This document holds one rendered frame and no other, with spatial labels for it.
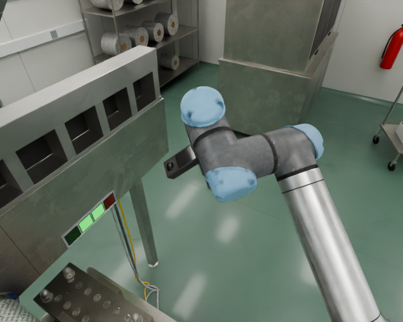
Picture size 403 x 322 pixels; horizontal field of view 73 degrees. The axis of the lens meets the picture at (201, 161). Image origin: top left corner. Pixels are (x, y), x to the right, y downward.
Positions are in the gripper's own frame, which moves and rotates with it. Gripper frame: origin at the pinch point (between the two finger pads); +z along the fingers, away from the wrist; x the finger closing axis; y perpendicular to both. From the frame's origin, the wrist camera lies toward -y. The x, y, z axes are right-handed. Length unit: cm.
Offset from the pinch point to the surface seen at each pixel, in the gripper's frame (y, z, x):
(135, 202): -40, 81, 27
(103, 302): -46, 29, -22
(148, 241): -47, 117, 9
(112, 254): -85, 152, 15
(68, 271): -57, 29, -8
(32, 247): -56, 9, -1
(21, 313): -54, 0, -19
